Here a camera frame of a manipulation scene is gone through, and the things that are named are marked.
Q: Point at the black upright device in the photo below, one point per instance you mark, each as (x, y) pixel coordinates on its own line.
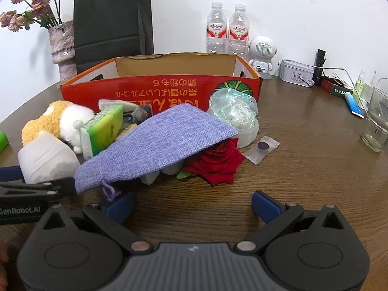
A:
(319, 63)

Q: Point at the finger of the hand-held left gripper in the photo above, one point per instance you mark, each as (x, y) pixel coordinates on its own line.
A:
(9, 174)
(36, 191)

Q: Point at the white tin box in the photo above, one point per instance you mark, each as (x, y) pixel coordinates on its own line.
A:
(295, 72)

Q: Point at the small clear spray bottle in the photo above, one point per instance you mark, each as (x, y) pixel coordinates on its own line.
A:
(359, 86)

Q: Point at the blue tube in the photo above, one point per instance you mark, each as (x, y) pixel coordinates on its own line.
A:
(353, 104)

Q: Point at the dried pink flowers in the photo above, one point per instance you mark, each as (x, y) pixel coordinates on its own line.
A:
(38, 0)

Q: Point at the clear glass cup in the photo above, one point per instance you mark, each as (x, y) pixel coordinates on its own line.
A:
(376, 121)

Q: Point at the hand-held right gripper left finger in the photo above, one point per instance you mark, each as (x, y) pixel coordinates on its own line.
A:
(121, 207)

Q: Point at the clear dark candy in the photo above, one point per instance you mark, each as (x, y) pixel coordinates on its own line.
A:
(262, 147)

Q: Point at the white silicone case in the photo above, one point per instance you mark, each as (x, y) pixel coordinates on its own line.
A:
(45, 157)

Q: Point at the yellow white plush toy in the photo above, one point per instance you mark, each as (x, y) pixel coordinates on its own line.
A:
(45, 121)

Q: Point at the red cardboard box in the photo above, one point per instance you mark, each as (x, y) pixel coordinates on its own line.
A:
(182, 88)

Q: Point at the mottled ceramic vase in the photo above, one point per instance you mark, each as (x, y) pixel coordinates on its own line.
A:
(62, 45)

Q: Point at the dark red flat box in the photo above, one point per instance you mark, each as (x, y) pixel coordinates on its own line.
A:
(335, 88)

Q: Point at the clear water bottle red label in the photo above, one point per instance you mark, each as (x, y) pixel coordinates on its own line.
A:
(239, 33)
(217, 30)

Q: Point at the red fabric rose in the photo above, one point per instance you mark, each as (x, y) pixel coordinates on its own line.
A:
(218, 163)

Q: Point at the green cylinder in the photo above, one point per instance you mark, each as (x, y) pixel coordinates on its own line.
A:
(3, 141)

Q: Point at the clear iridescent plastic container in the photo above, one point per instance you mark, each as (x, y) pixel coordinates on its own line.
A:
(233, 112)

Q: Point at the white robot speaker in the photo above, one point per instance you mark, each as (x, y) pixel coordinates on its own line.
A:
(262, 48)

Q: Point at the green tissue packet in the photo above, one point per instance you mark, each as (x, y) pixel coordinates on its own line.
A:
(104, 130)

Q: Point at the black paper bag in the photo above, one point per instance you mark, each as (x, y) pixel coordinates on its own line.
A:
(112, 21)

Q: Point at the purple fabric pouch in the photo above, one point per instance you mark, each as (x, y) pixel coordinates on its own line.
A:
(157, 145)

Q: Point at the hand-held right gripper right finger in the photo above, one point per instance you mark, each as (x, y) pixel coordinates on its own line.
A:
(266, 207)

